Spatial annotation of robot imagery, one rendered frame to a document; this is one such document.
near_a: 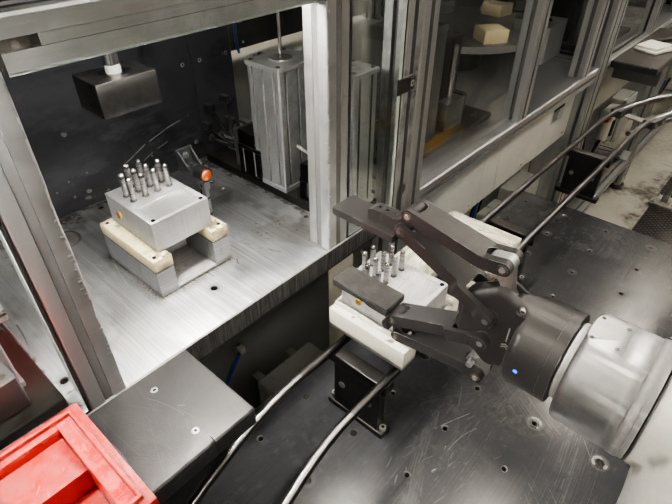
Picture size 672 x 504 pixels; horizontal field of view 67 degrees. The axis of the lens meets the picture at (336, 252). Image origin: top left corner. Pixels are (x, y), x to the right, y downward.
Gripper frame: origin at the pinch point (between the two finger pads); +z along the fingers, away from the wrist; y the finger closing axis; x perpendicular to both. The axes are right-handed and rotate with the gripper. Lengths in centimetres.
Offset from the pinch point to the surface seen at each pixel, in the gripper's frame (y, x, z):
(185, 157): -19, -20, 63
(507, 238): -24, -46, 2
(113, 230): -14.7, 6.0, 43.4
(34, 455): -17.1, 30.1, 17.0
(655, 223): -111, -226, -4
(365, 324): -24.4, -11.7, 8.0
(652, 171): -113, -284, 13
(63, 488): -17.4, 29.7, 11.8
